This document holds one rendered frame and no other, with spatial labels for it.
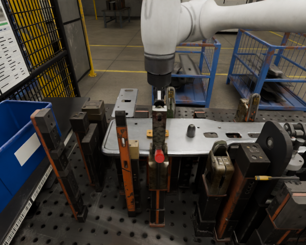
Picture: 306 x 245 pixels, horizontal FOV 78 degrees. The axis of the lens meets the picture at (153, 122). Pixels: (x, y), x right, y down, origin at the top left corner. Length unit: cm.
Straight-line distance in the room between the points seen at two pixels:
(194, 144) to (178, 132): 8
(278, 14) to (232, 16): 16
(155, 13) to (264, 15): 23
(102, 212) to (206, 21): 79
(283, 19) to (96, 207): 85
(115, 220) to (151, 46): 66
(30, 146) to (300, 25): 66
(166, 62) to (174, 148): 29
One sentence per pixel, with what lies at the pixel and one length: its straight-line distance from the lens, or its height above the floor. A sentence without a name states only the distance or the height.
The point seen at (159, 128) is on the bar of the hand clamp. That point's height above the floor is 115.
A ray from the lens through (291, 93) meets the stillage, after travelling 355.
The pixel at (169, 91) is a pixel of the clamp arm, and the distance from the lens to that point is 81.
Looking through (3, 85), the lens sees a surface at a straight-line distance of 86.
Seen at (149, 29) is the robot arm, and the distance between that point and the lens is 53.
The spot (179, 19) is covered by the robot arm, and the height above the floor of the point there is 139.
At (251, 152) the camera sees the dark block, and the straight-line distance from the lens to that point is 54.
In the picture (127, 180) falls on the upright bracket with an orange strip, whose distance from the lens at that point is 66.
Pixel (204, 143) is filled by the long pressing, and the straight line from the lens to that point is 71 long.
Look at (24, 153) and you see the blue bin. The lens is 61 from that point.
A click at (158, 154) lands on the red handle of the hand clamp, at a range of 44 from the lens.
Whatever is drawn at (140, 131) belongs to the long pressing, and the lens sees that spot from 74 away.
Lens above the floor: 145
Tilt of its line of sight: 35 degrees down
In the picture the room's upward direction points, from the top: straight up
